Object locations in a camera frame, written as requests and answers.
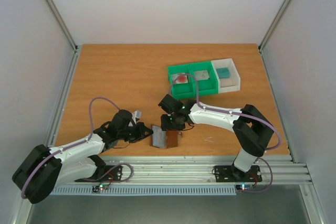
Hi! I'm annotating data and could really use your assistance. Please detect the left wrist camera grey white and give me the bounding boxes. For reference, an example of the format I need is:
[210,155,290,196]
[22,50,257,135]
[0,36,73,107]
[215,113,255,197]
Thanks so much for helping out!
[129,110,142,126]

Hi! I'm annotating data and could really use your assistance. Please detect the grey card in bin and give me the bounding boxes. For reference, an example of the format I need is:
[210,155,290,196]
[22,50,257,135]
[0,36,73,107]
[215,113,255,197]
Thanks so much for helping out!
[194,70,210,81]

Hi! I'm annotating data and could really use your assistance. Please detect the white bin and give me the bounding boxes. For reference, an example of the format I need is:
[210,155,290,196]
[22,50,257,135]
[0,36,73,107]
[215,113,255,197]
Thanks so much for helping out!
[211,58,241,93]

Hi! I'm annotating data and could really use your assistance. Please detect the aluminium upright profile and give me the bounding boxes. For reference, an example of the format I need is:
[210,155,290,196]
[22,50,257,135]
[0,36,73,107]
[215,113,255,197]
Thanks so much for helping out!
[45,0,78,52]
[258,0,309,51]

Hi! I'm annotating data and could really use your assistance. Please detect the aluminium front rail frame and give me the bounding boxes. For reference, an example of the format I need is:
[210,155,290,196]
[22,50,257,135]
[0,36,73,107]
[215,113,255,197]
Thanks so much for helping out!
[102,155,312,185]

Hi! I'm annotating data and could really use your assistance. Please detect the left aluminium upright profile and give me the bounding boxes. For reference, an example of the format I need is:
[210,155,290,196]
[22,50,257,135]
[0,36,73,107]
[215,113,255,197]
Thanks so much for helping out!
[45,0,78,52]

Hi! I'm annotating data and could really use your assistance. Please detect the controller board with leds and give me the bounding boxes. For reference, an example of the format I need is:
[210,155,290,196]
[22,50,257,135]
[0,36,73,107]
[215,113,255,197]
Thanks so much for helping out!
[92,185,109,193]
[236,184,255,191]

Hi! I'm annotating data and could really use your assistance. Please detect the blue slotted cable duct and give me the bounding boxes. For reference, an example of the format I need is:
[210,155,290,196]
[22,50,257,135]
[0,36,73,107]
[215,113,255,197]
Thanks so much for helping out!
[51,185,236,196]

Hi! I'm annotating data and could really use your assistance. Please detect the teal card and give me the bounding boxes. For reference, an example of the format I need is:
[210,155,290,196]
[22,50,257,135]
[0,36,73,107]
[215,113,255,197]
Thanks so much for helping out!
[216,68,230,79]

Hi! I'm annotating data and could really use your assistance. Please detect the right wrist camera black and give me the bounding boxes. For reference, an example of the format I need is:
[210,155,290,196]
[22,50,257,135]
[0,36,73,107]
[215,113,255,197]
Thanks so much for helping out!
[158,94,183,114]

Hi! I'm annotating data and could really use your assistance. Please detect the right controller board with leds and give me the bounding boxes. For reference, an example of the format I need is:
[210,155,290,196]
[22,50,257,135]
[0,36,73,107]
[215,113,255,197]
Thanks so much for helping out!
[236,184,255,191]

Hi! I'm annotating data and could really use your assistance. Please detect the brown leather card holder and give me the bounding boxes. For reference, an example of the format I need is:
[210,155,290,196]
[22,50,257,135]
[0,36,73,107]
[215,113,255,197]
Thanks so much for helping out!
[150,131,179,149]

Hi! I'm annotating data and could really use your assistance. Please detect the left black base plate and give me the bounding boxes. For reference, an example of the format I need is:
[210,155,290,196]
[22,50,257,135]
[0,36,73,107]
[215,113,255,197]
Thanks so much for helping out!
[99,165,123,182]

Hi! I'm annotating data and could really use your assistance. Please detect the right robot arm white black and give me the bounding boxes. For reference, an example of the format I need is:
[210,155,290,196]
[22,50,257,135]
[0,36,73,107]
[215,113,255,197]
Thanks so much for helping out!
[159,100,274,182]

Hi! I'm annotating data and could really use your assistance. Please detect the green double bin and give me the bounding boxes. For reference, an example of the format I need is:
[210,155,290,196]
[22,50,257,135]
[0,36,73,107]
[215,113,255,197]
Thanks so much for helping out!
[167,61,218,100]

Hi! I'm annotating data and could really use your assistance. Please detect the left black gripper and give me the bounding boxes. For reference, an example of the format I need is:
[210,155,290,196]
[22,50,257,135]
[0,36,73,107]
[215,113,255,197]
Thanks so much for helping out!
[119,122,153,143]

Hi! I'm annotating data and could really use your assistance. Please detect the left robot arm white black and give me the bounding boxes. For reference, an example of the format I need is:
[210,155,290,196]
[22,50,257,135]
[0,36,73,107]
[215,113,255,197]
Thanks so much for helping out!
[12,110,153,204]

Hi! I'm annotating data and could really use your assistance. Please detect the right aluminium upright profile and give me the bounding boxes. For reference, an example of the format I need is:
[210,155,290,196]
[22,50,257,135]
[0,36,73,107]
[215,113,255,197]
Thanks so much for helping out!
[258,0,309,51]

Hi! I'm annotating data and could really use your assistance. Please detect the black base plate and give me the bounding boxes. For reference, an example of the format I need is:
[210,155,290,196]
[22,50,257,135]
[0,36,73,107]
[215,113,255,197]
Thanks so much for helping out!
[212,165,262,183]
[99,165,123,182]

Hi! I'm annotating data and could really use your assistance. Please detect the silver credit card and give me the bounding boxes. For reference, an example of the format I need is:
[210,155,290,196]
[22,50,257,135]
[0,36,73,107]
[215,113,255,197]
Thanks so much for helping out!
[152,125,167,148]

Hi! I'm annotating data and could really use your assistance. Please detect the left controller board with leds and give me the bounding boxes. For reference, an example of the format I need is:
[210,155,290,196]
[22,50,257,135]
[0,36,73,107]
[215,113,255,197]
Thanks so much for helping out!
[92,185,109,193]

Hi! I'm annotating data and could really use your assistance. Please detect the red white card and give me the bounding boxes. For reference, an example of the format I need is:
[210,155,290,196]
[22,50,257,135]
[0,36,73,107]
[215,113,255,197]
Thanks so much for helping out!
[171,73,188,84]

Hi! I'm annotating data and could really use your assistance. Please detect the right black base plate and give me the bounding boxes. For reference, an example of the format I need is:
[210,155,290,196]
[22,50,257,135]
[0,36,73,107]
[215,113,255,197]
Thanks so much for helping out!
[212,165,262,183]

